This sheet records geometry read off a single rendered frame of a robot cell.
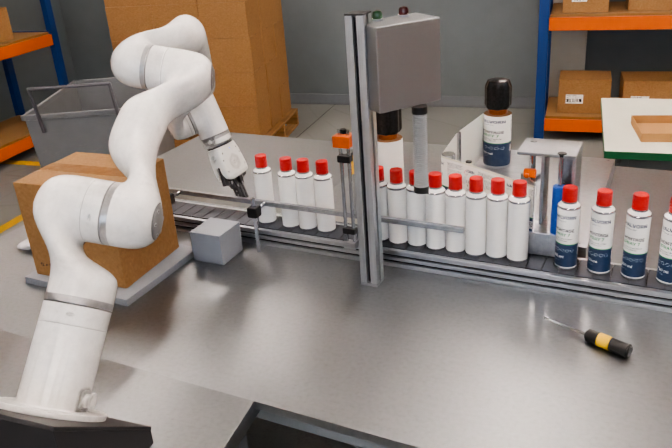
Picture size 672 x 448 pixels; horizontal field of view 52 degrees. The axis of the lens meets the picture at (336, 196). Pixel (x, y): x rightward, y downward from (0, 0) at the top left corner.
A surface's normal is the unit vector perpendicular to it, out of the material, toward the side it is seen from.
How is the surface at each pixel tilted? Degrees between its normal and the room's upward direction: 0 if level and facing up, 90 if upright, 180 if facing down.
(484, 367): 0
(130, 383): 0
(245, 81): 90
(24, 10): 90
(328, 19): 90
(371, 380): 0
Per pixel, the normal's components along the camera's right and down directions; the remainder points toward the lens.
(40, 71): 0.95, 0.06
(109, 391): -0.07, -0.92
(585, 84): -0.32, 0.39
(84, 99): 0.00, 0.33
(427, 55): 0.48, 0.31
